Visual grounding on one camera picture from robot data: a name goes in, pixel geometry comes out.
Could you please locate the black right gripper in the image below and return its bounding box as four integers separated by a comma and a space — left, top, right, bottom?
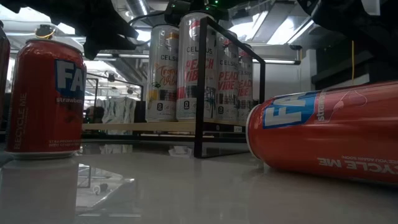
164, 0, 231, 25

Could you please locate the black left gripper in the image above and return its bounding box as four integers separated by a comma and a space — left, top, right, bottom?
83, 17, 141, 60

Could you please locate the black-topped beverage can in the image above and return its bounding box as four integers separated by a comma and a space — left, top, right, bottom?
145, 24, 180, 123

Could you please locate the white Celsius can black top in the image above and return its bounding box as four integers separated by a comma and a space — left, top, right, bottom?
214, 30, 240, 124
238, 45, 254, 125
175, 11, 218, 123

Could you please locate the red Fanta strawberry can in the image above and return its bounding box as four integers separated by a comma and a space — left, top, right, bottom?
5, 37, 88, 160
245, 80, 398, 187

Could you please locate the silver-topped beverage can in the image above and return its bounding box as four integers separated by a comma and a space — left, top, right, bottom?
0, 21, 11, 122

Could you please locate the ceiling tube light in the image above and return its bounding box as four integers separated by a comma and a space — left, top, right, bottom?
118, 53, 147, 60
252, 58, 302, 65

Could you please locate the white curtain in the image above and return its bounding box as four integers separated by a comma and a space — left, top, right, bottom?
95, 96, 137, 135

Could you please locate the black partition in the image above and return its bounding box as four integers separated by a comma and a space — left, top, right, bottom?
133, 101, 147, 123

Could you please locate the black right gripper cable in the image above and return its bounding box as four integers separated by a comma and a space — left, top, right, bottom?
127, 11, 167, 26

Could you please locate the black round fixture yellow cable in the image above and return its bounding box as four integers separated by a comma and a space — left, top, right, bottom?
34, 24, 57, 40

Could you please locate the wooden shelf black metal frame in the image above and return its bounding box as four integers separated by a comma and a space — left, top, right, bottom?
81, 17, 267, 159

